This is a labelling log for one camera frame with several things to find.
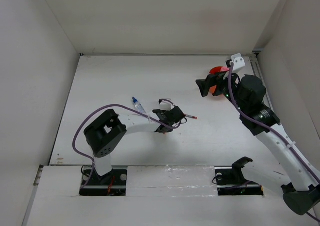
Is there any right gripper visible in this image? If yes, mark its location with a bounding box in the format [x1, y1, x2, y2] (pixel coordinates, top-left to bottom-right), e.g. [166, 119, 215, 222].
[196, 67, 248, 113]

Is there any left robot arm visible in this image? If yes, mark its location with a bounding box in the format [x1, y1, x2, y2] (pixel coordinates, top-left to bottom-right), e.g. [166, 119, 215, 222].
[83, 106, 185, 185]

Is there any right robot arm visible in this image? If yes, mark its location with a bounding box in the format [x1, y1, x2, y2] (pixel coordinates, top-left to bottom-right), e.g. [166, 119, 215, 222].
[195, 72, 320, 216]

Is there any red gel pen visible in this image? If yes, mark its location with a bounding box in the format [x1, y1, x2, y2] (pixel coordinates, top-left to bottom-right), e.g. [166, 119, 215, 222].
[184, 114, 198, 120]

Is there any orange round organizer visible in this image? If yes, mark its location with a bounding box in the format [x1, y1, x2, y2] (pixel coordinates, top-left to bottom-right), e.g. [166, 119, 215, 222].
[209, 66, 230, 97]

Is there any blue capped spray bottle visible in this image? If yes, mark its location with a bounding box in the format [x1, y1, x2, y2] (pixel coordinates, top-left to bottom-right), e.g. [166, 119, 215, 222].
[132, 97, 147, 115]

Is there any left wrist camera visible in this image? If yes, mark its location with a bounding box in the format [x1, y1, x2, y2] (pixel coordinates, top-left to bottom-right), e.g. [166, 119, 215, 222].
[158, 98, 175, 111]

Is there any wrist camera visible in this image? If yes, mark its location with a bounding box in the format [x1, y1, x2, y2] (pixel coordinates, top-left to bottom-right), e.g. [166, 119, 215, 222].
[226, 53, 246, 74]
[158, 98, 175, 111]

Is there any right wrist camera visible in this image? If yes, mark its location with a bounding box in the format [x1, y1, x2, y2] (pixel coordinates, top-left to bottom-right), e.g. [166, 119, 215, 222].
[226, 53, 246, 74]

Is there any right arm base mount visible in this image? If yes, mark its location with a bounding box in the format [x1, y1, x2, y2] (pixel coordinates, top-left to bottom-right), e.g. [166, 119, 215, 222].
[211, 157, 264, 196]

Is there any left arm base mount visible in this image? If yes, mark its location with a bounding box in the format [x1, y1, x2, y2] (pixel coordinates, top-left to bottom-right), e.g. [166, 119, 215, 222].
[79, 166, 128, 197]

